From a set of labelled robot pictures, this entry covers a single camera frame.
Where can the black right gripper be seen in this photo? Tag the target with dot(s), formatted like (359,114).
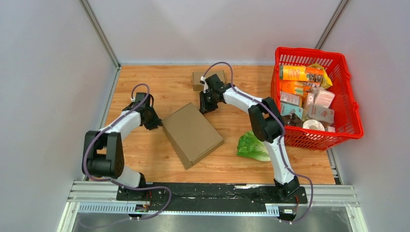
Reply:
(206,108)

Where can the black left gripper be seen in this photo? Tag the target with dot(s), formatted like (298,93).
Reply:
(156,122)

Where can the brown cardboard box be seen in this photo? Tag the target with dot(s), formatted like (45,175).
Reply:
(196,78)

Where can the brown cardboard sheet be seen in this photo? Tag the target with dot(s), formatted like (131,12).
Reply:
(191,135)

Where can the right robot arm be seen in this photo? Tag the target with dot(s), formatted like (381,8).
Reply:
(266,123)

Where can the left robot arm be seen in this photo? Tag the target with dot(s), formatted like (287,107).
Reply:
(103,158)

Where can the teal box package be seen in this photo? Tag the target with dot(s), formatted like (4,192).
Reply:
(288,109)

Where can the green lettuce head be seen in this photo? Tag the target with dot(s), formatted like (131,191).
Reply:
(250,147)

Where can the brown chocolate package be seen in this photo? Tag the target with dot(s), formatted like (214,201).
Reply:
(292,120)

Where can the orange sponge pack lower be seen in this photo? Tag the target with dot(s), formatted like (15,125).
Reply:
(292,87)

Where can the white tape roll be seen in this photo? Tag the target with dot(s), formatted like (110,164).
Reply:
(312,124)

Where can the pink white package lower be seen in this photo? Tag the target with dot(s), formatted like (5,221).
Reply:
(319,113)

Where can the pink snack package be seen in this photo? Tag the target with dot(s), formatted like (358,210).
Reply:
(324,98)

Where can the yellow snack bag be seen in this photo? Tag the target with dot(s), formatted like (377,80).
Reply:
(325,81)

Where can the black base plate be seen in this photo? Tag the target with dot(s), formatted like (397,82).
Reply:
(210,197)

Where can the aluminium frame post left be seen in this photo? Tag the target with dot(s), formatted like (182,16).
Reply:
(100,33)

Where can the aluminium frame post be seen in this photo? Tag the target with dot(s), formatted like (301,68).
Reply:
(337,14)
(100,33)

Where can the aluminium frame post right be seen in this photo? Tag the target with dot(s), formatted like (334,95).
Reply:
(337,14)

